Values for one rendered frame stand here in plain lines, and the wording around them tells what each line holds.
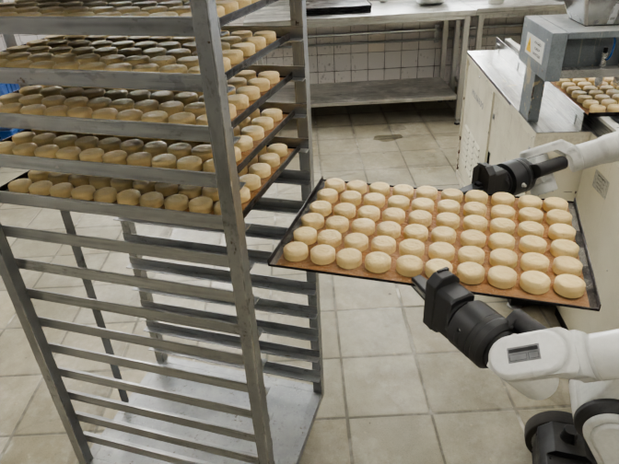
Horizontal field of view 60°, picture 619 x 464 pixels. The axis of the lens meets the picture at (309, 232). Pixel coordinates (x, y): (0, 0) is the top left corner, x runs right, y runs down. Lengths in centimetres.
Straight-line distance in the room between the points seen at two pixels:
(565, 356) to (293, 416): 119
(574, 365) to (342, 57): 443
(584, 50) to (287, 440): 164
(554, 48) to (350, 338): 133
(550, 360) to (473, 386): 138
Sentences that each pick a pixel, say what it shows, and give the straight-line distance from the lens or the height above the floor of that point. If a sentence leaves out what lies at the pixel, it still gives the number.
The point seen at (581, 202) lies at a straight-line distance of 224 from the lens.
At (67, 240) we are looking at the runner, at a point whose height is 96.
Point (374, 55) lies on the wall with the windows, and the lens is 508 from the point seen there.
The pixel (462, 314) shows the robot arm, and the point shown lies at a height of 99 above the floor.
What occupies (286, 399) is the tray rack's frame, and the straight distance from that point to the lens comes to 191.
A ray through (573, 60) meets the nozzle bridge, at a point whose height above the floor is 107.
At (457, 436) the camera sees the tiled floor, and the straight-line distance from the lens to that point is 203.
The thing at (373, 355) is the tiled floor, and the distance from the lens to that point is 226.
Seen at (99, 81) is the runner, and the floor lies 132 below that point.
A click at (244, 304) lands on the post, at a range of 111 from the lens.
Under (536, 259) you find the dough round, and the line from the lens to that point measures 110.
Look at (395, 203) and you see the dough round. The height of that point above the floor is 98.
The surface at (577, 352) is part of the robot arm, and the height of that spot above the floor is 103.
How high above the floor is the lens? 156
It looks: 31 degrees down
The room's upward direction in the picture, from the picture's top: 3 degrees counter-clockwise
